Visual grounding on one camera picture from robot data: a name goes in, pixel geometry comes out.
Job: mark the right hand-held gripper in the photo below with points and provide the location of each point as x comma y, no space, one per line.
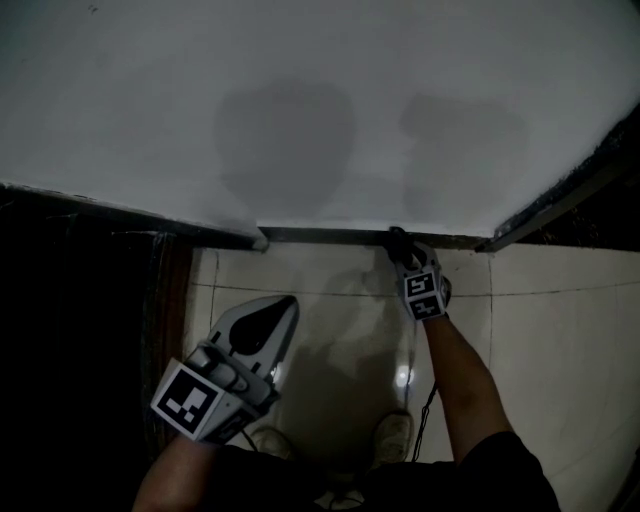
425,295

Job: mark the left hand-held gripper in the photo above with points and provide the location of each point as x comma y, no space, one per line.
200,400

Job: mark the grey fuzzy cloth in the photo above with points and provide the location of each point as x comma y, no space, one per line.
400,242

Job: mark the person's left forearm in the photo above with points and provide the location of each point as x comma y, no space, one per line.
170,475

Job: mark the person's right forearm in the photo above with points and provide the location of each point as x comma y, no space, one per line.
465,380

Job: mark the person's left white shoe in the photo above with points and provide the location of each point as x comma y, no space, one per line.
272,442

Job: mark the person's black clothing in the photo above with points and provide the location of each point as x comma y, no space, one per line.
450,485

